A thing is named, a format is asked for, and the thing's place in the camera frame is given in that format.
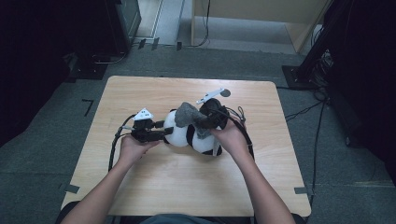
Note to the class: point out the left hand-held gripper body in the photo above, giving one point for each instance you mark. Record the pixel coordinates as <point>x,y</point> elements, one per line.
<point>141,129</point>

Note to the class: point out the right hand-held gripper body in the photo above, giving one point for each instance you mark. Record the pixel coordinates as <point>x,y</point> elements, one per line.
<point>214,110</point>

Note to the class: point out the grey fuzzy towel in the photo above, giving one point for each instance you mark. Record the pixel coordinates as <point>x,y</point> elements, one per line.
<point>188,115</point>

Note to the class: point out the panda plush toy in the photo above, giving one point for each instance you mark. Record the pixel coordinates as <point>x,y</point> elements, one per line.
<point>179,138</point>

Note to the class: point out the person's left hand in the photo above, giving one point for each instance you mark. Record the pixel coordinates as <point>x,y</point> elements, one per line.
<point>134,151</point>

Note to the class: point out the person's right hand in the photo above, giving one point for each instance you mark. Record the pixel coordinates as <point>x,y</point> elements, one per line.
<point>232,140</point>

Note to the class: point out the black round table grommet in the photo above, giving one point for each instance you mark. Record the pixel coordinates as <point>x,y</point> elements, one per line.
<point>227,92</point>

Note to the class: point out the black stand base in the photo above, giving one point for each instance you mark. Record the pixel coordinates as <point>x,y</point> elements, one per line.
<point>88,70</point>

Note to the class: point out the light wooden desk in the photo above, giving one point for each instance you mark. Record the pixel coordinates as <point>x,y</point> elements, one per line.
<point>249,9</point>

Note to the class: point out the black metal stand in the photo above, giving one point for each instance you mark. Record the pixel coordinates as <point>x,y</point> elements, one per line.
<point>317,46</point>

